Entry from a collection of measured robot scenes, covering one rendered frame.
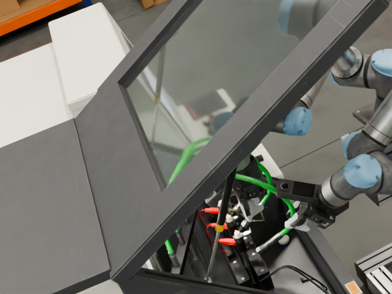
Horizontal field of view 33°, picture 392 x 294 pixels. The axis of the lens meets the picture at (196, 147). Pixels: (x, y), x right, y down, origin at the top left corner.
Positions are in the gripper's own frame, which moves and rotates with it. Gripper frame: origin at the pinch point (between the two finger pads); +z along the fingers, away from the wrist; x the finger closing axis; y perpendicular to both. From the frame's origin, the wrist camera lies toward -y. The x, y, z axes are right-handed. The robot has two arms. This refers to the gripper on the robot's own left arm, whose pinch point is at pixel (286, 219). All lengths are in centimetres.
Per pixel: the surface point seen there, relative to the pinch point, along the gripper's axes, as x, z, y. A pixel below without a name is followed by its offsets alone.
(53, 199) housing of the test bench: -16, 12, -59
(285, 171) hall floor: 129, 156, 61
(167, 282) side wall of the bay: -33.3, -7.6, -28.8
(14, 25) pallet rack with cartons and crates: 330, 403, -155
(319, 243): 10.2, 21.0, 21.7
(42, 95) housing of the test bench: 35, 48, -76
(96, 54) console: 47, 31, -65
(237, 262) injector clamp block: -1.3, 32.9, 0.9
